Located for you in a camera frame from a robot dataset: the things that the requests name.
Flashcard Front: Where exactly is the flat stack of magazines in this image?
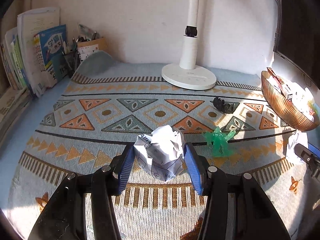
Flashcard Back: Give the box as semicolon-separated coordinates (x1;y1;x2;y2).
0;87;32;140

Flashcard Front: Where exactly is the cardboard box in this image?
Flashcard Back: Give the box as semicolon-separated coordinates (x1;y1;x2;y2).
77;37;108;62

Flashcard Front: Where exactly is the white desk lamp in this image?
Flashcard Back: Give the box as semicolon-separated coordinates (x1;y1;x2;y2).
161;0;217;90

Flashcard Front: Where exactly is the patterned woven mat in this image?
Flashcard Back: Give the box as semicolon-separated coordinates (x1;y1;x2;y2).
2;50;308;240

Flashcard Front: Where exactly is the golden ribbed bowl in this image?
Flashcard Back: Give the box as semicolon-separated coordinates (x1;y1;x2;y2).
261;70;320;131

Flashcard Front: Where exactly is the large paper ball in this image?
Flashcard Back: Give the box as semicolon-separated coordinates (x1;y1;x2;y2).
134;125;186;182

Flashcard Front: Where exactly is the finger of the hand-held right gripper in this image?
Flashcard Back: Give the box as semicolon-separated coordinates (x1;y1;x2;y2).
309;142;320;157
294;144;320;178

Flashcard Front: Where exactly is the black mesh pen holder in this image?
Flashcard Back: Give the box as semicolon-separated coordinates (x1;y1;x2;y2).
62;51;80;77

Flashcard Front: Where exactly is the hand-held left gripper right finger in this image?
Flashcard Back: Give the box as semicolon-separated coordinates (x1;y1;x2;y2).
185;142;292;240

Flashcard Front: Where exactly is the small dark figurine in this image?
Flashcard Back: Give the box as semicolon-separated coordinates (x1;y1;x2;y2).
213;96;235;113

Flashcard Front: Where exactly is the green translucent figurine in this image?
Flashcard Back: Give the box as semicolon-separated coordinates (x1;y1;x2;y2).
202;127;237;158

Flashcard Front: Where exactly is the row of green books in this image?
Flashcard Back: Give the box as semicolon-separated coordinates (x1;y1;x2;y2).
5;27;28;90

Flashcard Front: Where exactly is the black monitor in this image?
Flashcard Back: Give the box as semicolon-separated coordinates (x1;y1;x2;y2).
272;0;320;88

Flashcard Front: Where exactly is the bunch of pens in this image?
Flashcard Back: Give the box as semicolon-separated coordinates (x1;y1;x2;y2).
61;36;80;55

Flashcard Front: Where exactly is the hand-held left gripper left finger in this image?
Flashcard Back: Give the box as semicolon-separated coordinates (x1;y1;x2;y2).
28;144;137;240

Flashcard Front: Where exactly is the stationery in cardboard box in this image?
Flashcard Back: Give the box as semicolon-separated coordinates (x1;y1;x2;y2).
77;24;99;42

